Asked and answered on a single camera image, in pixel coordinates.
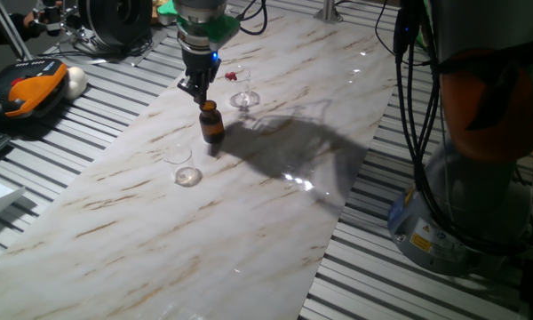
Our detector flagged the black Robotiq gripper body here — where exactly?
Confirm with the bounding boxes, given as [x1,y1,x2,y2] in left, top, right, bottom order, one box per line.
[180,45,223,88]

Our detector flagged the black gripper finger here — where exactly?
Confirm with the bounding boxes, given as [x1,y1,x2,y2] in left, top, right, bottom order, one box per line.
[203,73,217,104]
[176,77,205,106]

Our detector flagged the small metal tripod device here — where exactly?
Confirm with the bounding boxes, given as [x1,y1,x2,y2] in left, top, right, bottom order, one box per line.
[31,0,92,45]

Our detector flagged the dark sleeved forearm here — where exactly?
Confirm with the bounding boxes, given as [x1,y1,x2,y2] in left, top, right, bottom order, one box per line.
[0,12,32,48]

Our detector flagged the clear glass beaker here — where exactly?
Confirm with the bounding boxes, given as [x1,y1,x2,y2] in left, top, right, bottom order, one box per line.
[224,65,261,110]
[163,144,203,188]

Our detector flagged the brown glass bottle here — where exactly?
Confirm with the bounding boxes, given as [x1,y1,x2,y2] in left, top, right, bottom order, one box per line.
[198,100,227,146]

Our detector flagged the dark grey flat sheet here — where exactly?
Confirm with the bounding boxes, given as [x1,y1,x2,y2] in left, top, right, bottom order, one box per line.
[57,24,172,67]

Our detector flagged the black filament spool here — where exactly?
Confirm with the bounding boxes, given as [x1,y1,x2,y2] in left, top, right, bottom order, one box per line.
[77,0,155,50]

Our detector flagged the white round object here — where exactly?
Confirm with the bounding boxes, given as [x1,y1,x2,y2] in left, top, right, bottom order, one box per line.
[64,66,89,100]

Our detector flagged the orange black teach pendant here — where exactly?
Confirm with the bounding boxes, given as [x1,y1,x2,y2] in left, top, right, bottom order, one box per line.
[0,58,68,121]

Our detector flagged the marble pattern sheet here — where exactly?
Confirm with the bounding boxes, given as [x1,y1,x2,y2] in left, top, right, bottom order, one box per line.
[0,6,401,320]

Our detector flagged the aluminium frame post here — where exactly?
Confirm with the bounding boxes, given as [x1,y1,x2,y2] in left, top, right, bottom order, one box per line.
[314,0,344,23]

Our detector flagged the aluminium frame strut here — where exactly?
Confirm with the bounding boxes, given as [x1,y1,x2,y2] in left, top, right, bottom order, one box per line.
[0,0,33,61]

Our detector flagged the black cable bundle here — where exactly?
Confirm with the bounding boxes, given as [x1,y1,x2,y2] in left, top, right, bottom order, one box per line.
[237,0,533,254]

